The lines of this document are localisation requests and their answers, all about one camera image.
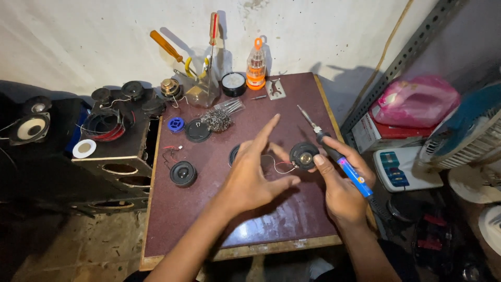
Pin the person's left hand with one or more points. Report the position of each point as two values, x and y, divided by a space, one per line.
246 184

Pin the person's right hand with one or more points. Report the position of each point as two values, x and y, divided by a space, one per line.
344 196

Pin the black speaker with gold magnet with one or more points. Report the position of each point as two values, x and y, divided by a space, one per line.
301 154

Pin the white device with teal panel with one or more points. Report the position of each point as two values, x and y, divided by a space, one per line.
399 172

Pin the small black dome speaker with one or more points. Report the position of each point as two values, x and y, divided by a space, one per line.
183 173

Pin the white and red carton box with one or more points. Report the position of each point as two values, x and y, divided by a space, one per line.
375 135

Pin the steel wool tip cleaner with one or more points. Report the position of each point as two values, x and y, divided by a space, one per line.
216 120

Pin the black round lid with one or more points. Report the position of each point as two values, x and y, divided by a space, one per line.
197 131

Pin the clear bag of metal bits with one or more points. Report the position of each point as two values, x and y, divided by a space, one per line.
231 105

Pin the small metal screwdriver bit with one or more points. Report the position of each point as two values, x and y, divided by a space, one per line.
259 97

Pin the blue solder spool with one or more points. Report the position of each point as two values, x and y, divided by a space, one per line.
176 125

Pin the heap of dark tools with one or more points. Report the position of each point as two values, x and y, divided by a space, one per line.
434 235

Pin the metal soldering iron stand plate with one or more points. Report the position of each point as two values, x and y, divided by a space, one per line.
276 90

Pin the round black tin white paste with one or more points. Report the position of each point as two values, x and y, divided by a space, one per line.
233 84

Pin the clear glass jar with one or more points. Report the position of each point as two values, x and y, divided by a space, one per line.
201 94

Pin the orange screwdriver bit set bottle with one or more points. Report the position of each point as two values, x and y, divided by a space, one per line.
256 70

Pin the pink plastic bag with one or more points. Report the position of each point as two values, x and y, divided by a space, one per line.
415 102

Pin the black tweeter speaker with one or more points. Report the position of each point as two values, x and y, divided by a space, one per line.
101 95
154 107
132 89

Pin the black wooden speaker box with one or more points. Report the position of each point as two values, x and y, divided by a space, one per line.
129 156

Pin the gold metal tweeter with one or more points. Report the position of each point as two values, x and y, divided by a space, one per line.
170 88

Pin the fan with blue blades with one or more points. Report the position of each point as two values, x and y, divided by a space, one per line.
465 129

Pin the grey slotted metal rack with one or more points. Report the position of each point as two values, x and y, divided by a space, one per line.
395 66

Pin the white round fan base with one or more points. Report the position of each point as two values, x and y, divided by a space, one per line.
492 229

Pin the white tape roll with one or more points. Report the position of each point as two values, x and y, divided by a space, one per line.
84 149

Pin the blue plastic object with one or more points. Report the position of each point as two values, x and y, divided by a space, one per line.
78 129

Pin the large black speaker cabinet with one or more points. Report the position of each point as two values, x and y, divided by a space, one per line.
39 176

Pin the small speaker with silver dome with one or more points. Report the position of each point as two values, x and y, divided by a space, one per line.
38 105

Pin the speaker with white cone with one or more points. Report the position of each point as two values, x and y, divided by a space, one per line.
30 128

